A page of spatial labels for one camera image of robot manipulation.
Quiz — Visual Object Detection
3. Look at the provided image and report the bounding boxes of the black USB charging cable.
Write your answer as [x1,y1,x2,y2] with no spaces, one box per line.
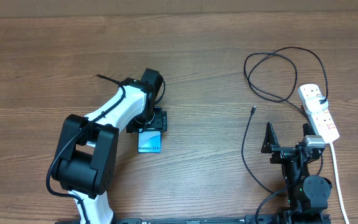
[241,46,329,195]

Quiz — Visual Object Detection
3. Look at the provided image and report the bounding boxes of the Galaxy smartphone with teal screen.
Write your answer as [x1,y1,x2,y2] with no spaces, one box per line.
[137,131,162,153]

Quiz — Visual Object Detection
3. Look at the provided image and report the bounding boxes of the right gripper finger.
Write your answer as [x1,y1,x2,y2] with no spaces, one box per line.
[303,123,315,136]
[261,122,280,154]

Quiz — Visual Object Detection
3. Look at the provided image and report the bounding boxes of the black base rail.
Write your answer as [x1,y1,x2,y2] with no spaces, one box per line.
[54,213,332,224]

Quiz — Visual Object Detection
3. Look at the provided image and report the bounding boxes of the white charger plug adapter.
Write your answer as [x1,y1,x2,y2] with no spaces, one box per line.
[304,96,329,114]

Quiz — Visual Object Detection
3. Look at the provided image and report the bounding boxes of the white power strip cord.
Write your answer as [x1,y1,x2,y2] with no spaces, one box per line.
[329,142,350,224]

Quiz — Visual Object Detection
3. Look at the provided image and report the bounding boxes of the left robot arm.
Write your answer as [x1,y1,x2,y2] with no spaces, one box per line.
[45,68,167,223]

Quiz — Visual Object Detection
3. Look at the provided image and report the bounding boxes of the white power strip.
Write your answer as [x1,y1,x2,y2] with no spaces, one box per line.
[298,84,339,144]

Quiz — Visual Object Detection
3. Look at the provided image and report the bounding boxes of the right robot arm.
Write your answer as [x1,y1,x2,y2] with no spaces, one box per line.
[254,123,333,224]

